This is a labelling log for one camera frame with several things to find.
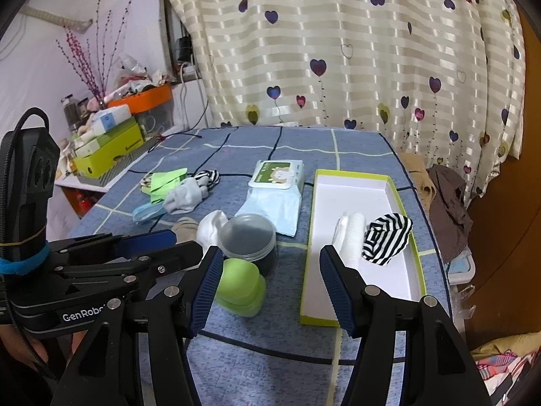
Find dark glass jar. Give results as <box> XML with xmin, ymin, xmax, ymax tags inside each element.
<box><xmin>61</xmin><ymin>95</ymin><xmax>79</xmax><ymax>128</ymax></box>

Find heart print striped curtain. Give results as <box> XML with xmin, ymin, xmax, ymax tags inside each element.
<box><xmin>154</xmin><ymin>0</ymin><xmax>527</xmax><ymax>195</ymax></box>

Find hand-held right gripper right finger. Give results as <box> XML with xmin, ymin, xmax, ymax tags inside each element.
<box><xmin>319</xmin><ymin>245</ymin><xmax>493</xmax><ymax>406</ymax></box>

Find white cable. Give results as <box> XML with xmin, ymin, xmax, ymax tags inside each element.
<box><xmin>180</xmin><ymin>63</ymin><xmax>212</xmax><ymax>130</ymax></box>

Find orange tray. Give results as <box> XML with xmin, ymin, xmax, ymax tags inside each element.
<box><xmin>107</xmin><ymin>84</ymin><xmax>173</xmax><ymax>115</ymax></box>

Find beige sock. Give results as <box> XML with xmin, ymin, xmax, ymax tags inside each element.
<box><xmin>171</xmin><ymin>217</ymin><xmax>201</xmax><ymax>244</ymax></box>

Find colourful patterned cloth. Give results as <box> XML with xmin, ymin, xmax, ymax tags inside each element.
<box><xmin>469</xmin><ymin>332</ymin><xmax>541</xmax><ymax>406</ymax></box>

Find grey sock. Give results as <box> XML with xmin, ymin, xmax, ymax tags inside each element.
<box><xmin>163</xmin><ymin>178</ymin><xmax>210</xmax><ymax>215</ymax></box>

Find wet wipes pack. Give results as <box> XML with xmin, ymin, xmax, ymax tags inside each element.
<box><xmin>247</xmin><ymin>160</ymin><xmax>306</xmax><ymax>191</ymax></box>

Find clear plastic storage container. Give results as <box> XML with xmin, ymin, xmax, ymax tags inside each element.
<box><xmin>135</xmin><ymin>101</ymin><xmax>175</xmax><ymax>134</ymax></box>

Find small black white striped sock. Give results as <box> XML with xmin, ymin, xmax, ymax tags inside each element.
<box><xmin>194</xmin><ymin>169</ymin><xmax>221</xmax><ymax>197</ymax></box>

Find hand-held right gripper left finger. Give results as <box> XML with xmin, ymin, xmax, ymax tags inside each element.
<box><xmin>51</xmin><ymin>246</ymin><xmax>224</xmax><ymax>406</ymax></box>

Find rolled white sock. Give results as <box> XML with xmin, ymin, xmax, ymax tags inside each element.
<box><xmin>334</xmin><ymin>213</ymin><xmax>366</xmax><ymax>269</ymax></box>

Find person's left hand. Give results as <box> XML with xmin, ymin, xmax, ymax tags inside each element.
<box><xmin>0</xmin><ymin>325</ymin><xmax>64</xmax><ymax>379</ymax></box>

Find brown garment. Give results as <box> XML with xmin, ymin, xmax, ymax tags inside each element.
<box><xmin>427</xmin><ymin>164</ymin><xmax>474</xmax><ymax>263</ymax></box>

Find black jar with clear lid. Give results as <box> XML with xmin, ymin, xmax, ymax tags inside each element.
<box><xmin>220</xmin><ymin>213</ymin><xmax>280</xmax><ymax>277</ymax></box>

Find white flat box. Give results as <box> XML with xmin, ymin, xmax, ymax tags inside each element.
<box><xmin>74</xmin><ymin>117</ymin><xmax>140</xmax><ymax>153</ymax></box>

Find wooden cabinet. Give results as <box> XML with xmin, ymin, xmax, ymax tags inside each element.
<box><xmin>463</xmin><ymin>8</ymin><xmax>541</xmax><ymax>347</ymax></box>

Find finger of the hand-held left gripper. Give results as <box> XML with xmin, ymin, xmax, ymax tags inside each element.
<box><xmin>63</xmin><ymin>241</ymin><xmax>204</xmax><ymax>301</ymax></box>
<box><xmin>46</xmin><ymin>229</ymin><xmax>178</xmax><ymax>263</ymax></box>

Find red bottle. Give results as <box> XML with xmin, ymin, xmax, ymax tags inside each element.
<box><xmin>70</xmin><ymin>190</ymin><xmax>91</xmax><ymax>216</ymax></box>

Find white shelf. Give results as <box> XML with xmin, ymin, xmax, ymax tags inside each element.
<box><xmin>55</xmin><ymin>173</ymin><xmax>111</xmax><ymax>193</ymax></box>

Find white corrugated pipe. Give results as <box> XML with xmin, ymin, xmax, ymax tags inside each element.
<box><xmin>23</xmin><ymin>4</ymin><xmax>94</xmax><ymax>32</ymax></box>

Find white tissue packet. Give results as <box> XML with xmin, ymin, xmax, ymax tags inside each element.
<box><xmin>90</xmin><ymin>105</ymin><xmax>133</xmax><ymax>134</ymax></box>

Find beige garment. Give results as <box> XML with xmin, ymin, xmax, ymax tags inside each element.
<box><xmin>399</xmin><ymin>152</ymin><xmax>438</xmax><ymax>212</ymax></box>

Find green cardboard box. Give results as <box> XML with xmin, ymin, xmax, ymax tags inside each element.
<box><xmin>74</xmin><ymin>125</ymin><xmax>146</xmax><ymax>178</ymax></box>

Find black power adapter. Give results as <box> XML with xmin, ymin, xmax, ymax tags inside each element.
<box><xmin>175</xmin><ymin>36</ymin><xmax>193</xmax><ymax>64</ymax></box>

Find green cloth with braided strings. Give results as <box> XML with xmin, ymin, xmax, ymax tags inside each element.
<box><xmin>141</xmin><ymin>168</ymin><xmax>189</xmax><ymax>206</ymax></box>

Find purple decorative branches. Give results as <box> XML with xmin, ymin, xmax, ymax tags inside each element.
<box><xmin>56</xmin><ymin>0</ymin><xmax>133</xmax><ymax>102</ymax></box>

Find light blue tissue packet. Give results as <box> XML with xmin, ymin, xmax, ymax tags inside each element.
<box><xmin>234</xmin><ymin>186</ymin><xmax>303</xmax><ymax>238</ymax></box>

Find white box with green rim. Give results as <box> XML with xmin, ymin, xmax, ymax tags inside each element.
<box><xmin>299</xmin><ymin>169</ymin><xmax>427</xmax><ymax>327</ymax></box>

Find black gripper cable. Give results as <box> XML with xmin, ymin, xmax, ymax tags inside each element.
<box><xmin>12</xmin><ymin>108</ymin><xmax>53</xmax><ymax>136</ymax></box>

